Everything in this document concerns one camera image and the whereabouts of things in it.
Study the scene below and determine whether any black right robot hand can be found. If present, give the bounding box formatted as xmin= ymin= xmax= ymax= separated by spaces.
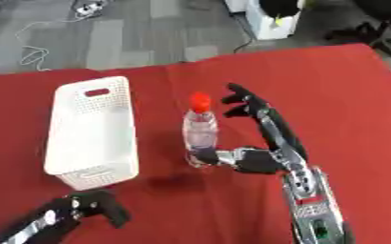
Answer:
xmin=192 ymin=82 xmax=311 ymax=175

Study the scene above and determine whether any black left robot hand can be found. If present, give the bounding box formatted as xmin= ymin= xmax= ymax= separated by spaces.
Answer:
xmin=60 ymin=189 xmax=133 ymax=229

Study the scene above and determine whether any white box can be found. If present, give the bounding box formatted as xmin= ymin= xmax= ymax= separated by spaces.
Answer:
xmin=243 ymin=0 xmax=306 ymax=41

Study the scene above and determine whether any clear bottle with red cap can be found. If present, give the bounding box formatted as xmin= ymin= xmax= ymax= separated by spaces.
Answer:
xmin=180 ymin=91 xmax=221 ymax=169

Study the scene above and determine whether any white perforated plastic basket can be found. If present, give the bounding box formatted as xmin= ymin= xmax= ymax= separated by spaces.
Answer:
xmin=42 ymin=75 xmax=141 ymax=192

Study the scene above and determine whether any black office chair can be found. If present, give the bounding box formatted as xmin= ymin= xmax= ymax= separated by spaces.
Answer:
xmin=323 ymin=0 xmax=391 ymax=76

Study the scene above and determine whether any white power strip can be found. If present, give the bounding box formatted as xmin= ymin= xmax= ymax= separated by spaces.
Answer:
xmin=73 ymin=0 xmax=109 ymax=17

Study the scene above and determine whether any black cable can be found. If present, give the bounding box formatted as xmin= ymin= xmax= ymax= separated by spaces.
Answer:
xmin=232 ymin=15 xmax=259 ymax=54

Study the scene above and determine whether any white cable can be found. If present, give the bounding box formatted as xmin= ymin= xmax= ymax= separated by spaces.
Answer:
xmin=13 ymin=12 xmax=88 ymax=72

